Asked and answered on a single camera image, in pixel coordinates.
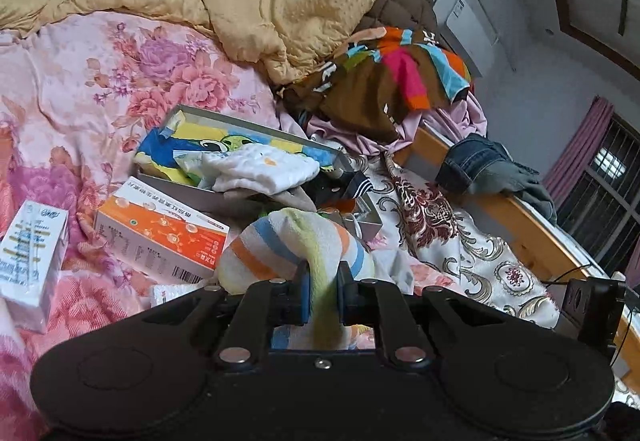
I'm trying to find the wooden bed frame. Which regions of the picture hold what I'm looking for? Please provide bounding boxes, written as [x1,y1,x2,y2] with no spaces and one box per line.
[395,126,640,379]

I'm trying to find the brown multicolour striped garment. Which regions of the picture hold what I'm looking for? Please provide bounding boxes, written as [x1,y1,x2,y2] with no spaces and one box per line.
[282,26,474,145]

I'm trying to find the white and blue carton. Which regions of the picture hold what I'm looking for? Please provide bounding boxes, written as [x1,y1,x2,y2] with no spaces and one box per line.
[0,200,70,335]

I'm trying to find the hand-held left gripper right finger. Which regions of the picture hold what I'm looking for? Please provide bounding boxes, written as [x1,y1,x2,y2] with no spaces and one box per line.
[336,261,506,369]

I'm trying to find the white socks bundle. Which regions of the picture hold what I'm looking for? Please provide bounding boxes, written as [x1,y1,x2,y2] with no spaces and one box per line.
[175,143,321,195]

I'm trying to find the pale pink cloth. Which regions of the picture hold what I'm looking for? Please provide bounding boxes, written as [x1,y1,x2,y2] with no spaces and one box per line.
[277,96,489,162]

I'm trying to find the grey-green garment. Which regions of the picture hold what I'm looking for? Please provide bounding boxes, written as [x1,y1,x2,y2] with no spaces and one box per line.
[465,160,559,225]

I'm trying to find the navy white-striped sock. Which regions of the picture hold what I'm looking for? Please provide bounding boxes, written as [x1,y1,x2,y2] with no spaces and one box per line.
[315,171,374,202]

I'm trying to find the orange and white box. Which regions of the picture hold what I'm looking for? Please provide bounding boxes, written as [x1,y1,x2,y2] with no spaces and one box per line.
[94,177,231,285]

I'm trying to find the white air conditioner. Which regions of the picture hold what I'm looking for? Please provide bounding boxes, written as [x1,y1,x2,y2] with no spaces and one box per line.
[432,0,501,80]

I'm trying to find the purple curtain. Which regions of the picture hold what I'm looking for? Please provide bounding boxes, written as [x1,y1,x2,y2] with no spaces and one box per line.
[542,96,616,210]

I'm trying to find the pink floral quilt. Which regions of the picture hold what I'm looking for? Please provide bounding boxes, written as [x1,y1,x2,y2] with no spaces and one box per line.
[0,11,451,441]

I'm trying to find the dark blue jeans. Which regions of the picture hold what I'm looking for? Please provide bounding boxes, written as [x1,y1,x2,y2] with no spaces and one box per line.
[435,133,514,194]

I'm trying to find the grey cardboard box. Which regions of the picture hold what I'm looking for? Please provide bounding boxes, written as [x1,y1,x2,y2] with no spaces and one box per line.
[132,103,386,243]

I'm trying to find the pastel striped sock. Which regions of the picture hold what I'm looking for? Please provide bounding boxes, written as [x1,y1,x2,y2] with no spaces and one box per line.
[217,207,376,352]

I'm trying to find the pale grey cloth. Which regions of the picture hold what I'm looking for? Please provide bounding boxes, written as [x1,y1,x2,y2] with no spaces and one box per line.
[370,248,416,295]

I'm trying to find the white gold patterned cloth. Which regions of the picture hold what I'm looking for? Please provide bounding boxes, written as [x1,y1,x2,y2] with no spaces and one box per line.
[362,156,562,330]

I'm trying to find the cartoon print towel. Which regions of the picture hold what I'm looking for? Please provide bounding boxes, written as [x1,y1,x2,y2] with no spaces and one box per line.
[136,117,342,188]

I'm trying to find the barred window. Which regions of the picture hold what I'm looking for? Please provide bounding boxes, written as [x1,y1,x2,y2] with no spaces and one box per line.
[555,113,640,290]

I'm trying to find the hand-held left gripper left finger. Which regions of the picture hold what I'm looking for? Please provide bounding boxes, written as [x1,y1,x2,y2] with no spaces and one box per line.
[140,263,313,367]

